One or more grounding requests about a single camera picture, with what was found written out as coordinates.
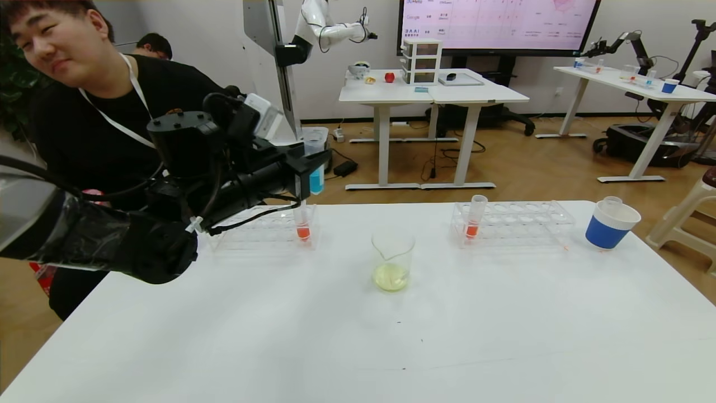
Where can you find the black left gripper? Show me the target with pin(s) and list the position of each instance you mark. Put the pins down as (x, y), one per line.
(302, 175)

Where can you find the blue pigment test tube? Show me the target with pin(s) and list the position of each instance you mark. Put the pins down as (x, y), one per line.
(316, 179)

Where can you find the pink drink cup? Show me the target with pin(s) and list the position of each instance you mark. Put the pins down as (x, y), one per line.
(94, 194)

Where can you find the yellow pigment test tube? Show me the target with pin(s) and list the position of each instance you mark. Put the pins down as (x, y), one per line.
(612, 200)

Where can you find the black distant robot arm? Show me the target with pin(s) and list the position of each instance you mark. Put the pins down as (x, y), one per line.
(640, 49)

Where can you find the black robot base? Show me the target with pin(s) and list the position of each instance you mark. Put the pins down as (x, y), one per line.
(637, 145)

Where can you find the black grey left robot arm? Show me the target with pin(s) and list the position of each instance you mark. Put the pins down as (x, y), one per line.
(84, 240)

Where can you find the orange pigment test tube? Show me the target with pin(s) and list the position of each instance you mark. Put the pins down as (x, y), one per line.
(303, 230)
(472, 229)

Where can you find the clear acrylic tube rack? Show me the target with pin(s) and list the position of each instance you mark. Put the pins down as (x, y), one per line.
(593, 69)
(643, 83)
(514, 226)
(268, 238)

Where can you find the clear glass beaker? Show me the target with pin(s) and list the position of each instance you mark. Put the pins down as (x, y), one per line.
(393, 277)
(628, 74)

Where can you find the black power adapter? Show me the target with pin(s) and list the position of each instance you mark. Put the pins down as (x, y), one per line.
(345, 169)

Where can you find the white power strip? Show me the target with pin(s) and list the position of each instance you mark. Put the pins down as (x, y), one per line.
(338, 134)

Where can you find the white standing desk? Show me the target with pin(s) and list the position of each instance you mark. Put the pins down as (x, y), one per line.
(481, 94)
(386, 92)

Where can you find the white wheeled robot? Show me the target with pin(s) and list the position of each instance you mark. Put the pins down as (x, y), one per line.
(274, 33)

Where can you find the white drawer organizer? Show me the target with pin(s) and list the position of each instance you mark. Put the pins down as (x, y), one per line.
(422, 61)

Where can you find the man in black shirt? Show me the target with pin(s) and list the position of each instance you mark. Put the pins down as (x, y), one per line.
(184, 84)

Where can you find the grey flat tray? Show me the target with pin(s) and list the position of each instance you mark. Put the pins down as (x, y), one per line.
(461, 81)

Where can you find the black screen stand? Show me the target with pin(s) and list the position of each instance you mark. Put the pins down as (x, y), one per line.
(492, 115)

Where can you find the large display screen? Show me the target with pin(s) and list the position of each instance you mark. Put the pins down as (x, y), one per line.
(498, 28)

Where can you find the red shopping bag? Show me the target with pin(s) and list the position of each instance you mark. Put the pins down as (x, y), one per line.
(43, 274)

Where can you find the green potted plant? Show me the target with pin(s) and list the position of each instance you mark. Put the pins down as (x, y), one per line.
(14, 95)

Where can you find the long white desk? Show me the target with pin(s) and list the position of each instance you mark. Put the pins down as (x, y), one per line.
(615, 81)

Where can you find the beige plastic stool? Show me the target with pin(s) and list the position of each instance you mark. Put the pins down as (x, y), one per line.
(688, 215)

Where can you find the black tripod stand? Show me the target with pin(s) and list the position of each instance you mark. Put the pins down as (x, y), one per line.
(702, 28)

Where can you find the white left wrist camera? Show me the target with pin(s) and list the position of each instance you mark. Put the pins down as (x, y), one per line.
(265, 117)

